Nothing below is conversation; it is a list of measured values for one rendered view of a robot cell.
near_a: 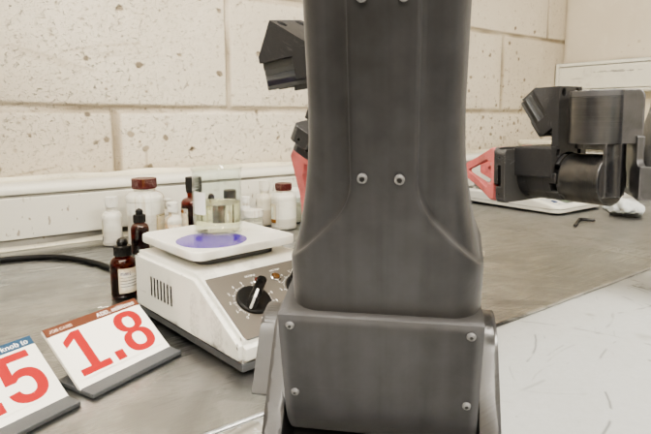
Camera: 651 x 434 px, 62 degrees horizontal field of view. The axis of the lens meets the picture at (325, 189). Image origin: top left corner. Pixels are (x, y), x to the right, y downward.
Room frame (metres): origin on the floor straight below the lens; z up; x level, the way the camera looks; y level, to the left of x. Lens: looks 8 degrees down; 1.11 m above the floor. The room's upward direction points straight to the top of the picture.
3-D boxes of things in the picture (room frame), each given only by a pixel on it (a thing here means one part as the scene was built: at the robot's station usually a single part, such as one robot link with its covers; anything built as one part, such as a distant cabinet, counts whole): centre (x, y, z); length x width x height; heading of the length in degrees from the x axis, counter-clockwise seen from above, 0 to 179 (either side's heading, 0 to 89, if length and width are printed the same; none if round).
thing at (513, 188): (0.66, -0.27, 1.04); 0.10 x 0.07 x 0.07; 122
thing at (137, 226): (0.81, 0.29, 0.94); 0.03 x 0.03 x 0.07
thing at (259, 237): (0.55, 0.11, 0.98); 0.12 x 0.12 x 0.01; 43
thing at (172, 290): (0.53, 0.10, 0.94); 0.22 x 0.13 x 0.08; 43
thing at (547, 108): (0.66, -0.27, 1.09); 0.07 x 0.06 x 0.11; 122
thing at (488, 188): (0.72, -0.23, 1.04); 0.09 x 0.07 x 0.07; 32
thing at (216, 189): (0.56, 0.11, 1.02); 0.06 x 0.05 x 0.08; 173
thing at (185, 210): (0.89, 0.22, 0.95); 0.04 x 0.04 x 0.11
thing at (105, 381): (0.43, 0.18, 0.92); 0.09 x 0.06 x 0.04; 149
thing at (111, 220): (0.87, 0.35, 0.94); 0.03 x 0.03 x 0.08
